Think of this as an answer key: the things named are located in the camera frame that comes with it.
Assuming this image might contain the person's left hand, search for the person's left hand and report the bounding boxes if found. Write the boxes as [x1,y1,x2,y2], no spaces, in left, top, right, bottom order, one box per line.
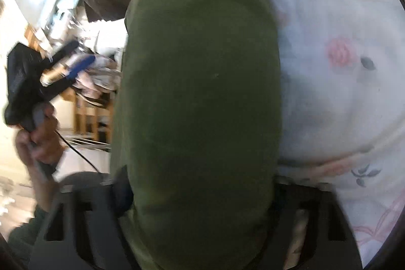
[15,103,64,169]

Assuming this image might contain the white floral bed sheet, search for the white floral bed sheet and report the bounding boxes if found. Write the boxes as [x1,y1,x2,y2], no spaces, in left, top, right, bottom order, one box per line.
[270,0,404,269]

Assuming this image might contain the olive green pants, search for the olive green pants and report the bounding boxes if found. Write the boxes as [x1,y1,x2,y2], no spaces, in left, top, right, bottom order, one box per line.
[111,0,281,269]

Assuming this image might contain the wooden chair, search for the wooden chair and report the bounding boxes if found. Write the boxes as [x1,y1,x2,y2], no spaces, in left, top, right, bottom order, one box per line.
[62,88,115,144]

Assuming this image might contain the black cable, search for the black cable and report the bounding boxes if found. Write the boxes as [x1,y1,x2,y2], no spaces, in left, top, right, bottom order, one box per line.
[53,129,105,182]

